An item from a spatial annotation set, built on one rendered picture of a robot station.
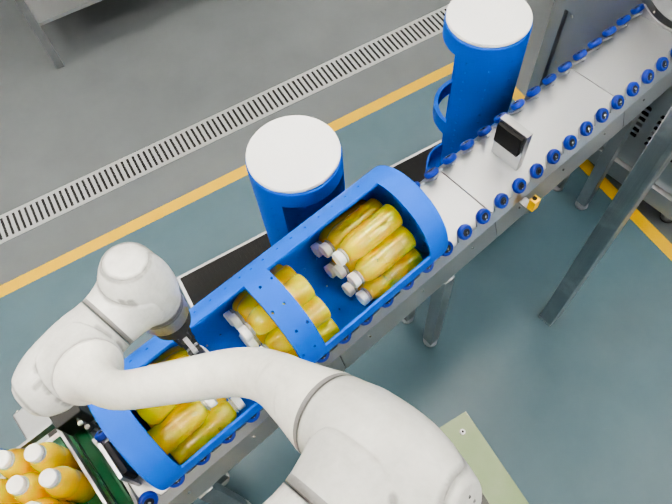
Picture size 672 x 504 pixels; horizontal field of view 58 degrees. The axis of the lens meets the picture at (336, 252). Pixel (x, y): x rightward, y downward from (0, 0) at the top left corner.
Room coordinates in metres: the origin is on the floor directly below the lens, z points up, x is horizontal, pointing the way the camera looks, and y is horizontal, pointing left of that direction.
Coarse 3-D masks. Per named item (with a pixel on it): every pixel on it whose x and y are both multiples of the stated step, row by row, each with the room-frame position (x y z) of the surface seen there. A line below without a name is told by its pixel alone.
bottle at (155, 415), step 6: (186, 354) 0.46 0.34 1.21; (144, 408) 0.36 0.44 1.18; (150, 408) 0.36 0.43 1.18; (156, 408) 0.36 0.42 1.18; (162, 408) 0.36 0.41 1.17; (168, 408) 0.36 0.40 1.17; (138, 414) 0.35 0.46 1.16; (144, 414) 0.35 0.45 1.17; (150, 414) 0.35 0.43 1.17; (156, 414) 0.35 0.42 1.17; (162, 414) 0.35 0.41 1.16; (168, 414) 0.35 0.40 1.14; (144, 420) 0.34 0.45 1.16; (150, 420) 0.34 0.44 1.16; (156, 420) 0.34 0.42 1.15; (162, 420) 0.34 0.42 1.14
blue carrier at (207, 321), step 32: (352, 192) 0.82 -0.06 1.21; (384, 192) 0.88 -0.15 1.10; (416, 192) 0.78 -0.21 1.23; (320, 224) 0.73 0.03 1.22; (416, 224) 0.78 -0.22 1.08; (288, 256) 0.75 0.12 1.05; (224, 288) 0.61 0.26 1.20; (256, 288) 0.58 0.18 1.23; (320, 288) 0.69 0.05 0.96; (192, 320) 0.53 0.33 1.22; (224, 320) 0.61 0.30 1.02; (288, 320) 0.50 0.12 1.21; (352, 320) 0.53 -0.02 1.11; (160, 352) 0.47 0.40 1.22; (320, 352) 0.46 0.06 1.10; (96, 416) 0.34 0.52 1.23; (128, 416) 0.33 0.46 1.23; (128, 448) 0.27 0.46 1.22; (160, 448) 0.27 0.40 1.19; (160, 480) 0.22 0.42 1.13
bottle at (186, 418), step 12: (180, 408) 0.36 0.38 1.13; (192, 408) 0.36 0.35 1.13; (204, 408) 0.36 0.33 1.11; (168, 420) 0.34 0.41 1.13; (180, 420) 0.34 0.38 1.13; (192, 420) 0.34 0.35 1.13; (204, 420) 0.34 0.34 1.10; (156, 432) 0.32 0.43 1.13; (168, 432) 0.32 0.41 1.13; (180, 432) 0.31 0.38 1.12; (192, 432) 0.32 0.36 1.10; (168, 444) 0.29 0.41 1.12
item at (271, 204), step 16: (336, 176) 1.01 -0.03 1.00; (256, 192) 1.02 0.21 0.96; (272, 192) 0.97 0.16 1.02; (304, 192) 0.96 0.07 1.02; (320, 192) 0.97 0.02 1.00; (336, 192) 1.17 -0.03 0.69; (272, 208) 0.98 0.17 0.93; (288, 208) 1.21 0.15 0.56; (304, 208) 1.23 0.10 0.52; (320, 208) 1.22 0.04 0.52; (272, 224) 0.99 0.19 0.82; (288, 224) 1.20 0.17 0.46; (272, 240) 1.02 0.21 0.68
